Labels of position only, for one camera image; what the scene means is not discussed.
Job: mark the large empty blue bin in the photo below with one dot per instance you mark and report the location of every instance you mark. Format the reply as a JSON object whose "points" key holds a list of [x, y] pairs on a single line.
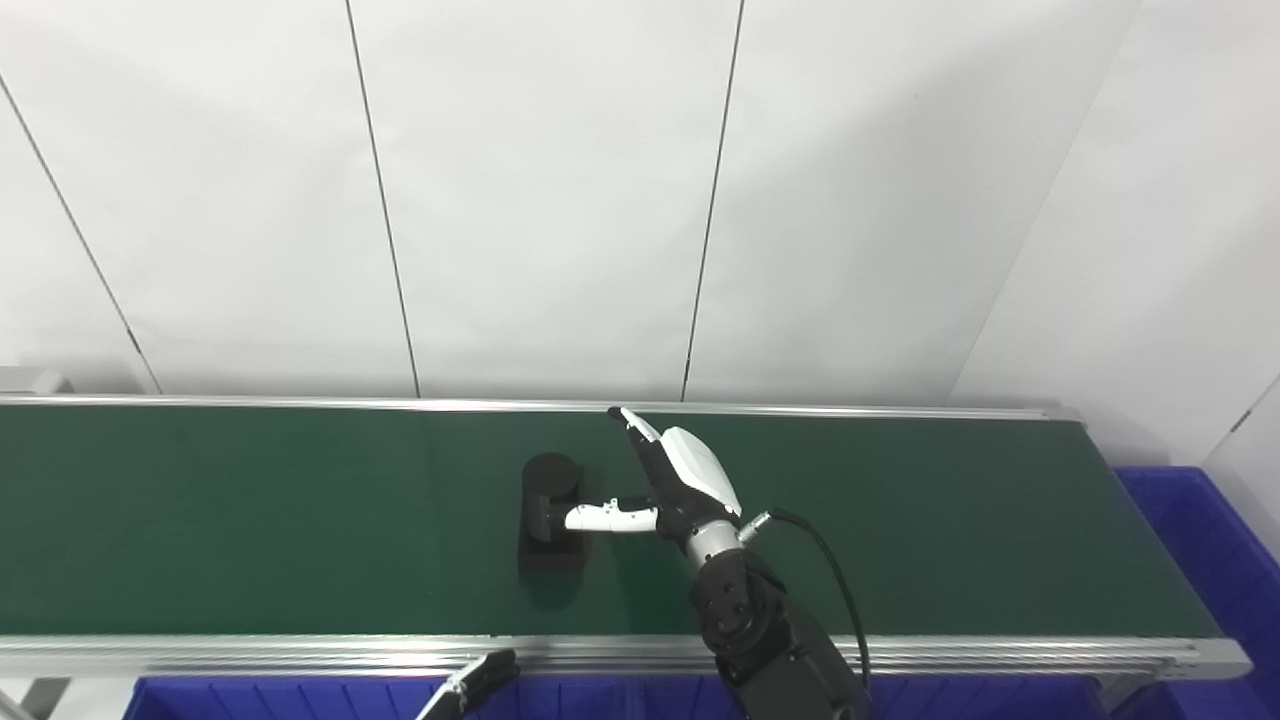
{"points": [[1220, 560]]}

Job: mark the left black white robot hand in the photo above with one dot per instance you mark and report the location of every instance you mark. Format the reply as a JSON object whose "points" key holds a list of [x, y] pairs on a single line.
{"points": [[475, 680]]}

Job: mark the blue bin with black parts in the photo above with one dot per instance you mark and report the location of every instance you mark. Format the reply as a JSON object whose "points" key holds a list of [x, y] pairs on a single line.
{"points": [[950, 700]]}

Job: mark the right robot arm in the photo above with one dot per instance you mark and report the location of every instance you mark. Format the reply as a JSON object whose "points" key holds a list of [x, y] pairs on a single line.
{"points": [[760, 630]]}

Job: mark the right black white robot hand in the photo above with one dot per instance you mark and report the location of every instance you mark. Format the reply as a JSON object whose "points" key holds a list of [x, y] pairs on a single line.
{"points": [[690, 480]]}

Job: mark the grey conveyor end housing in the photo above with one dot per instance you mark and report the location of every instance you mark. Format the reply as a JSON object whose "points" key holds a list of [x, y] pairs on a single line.
{"points": [[30, 382]]}

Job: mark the black cylinder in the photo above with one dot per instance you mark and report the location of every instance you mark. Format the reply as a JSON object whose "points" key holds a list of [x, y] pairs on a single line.
{"points": [[548, 480]]}

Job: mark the aluminium conveyor leg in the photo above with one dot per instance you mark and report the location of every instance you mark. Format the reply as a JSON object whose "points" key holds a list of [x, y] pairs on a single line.
{"points": [[35, 698], [1120, 690]]}

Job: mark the green conveyor belt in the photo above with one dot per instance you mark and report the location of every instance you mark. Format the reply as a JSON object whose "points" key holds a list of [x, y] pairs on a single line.
{"points": [[300, 655], [250, 520]]}

